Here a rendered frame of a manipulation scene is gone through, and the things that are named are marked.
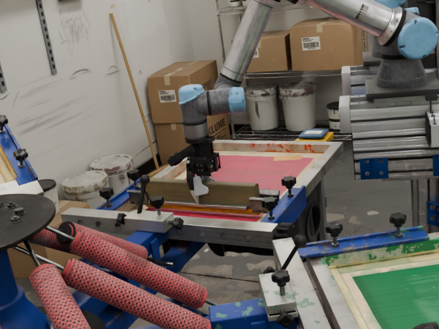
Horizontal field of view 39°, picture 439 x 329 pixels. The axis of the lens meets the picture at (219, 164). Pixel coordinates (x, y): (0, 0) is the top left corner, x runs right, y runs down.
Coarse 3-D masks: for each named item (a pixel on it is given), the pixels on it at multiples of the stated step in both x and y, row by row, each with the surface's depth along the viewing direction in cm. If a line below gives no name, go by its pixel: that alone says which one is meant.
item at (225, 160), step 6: (222, 156) 249; (228, 156) 248; (234, 156) 247; (240, 156) 246; (246, 156) 245; (252, 156) 244; (258, 156) 243; (222, 162) 242; (228, 162) 241; (234, 162) 240; (240, 162) 239; (246, 162) 238; (252, 162) 237; (150, 210) 205; (156, 210) 205; (162, 210) 204; (168, 210) 204; (174, 210) 203; (180, 210) 202; (186, 210) 202; (192, 210) 201; (198, 210) 200; (186, 216) 197; (192, 216) 196
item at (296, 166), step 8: (264, 160) 238; (272, 160) 237; (288, 160) 234; (296, 160) 233; (304, 160) 232; (296, 168) 225; (296, 176) 217; (280, 184) 212; (280, 192) 206; (200, 216) 196; (208, 216) 195; (216, 216) 194; (224, 216) 193; (232, 216) 192; (240, 216) 192; (248, 216) 191; (256, 216) 190
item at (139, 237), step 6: (132, 234) 168; (138, 234) 168; (144, 234) 167; (150, 234) 167; (156, 234) 169; (162, 234) 172; (126, 240) 165; (132, 240) 165; (138, 240) 164; (144, 240) 164; (150, 240) 166; (162, 240) 172; (144, 246) 164; (150, 252) 167
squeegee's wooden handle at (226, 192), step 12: (156, 180) 201; (168, 180) 199; (180, 180) 198; (156, 192) 202; (168, 192) 200; (180, 192) 198; (216, 192) 192; (228, 192) 190; (240, 192) 188; (252, 192) 186; (240, 204) 190
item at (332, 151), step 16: (224, 144) 254; (240, 144) 251; (256, 144) 248; (272, 144) 244; (288, 144) 241; (304, 144) 239; (320, 144) 236; (336, 144) 233; (320, 160) 219; (160, 176) 225; (304, 176) 207; (320, 176) 211; (128, 208) 206
